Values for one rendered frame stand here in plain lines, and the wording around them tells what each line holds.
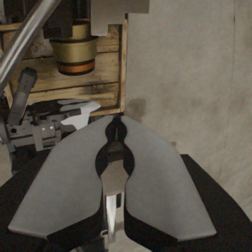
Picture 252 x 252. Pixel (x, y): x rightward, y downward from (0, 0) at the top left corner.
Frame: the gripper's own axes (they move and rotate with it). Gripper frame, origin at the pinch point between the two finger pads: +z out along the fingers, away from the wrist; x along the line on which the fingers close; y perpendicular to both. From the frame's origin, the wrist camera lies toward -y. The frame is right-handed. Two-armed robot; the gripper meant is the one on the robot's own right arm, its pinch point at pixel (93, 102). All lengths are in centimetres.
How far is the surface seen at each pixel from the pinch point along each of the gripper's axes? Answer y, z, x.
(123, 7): -19.3, 4.6, 5.0
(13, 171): 26.8, -25.1, -17.8
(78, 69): -8.5, -3.6, 3.7
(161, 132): 88, 99, -110
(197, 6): -37, 120, -102
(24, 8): -18.6, -11.4, 12.4
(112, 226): 89, 13, -26
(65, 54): -11.3, -5.7, 3.9
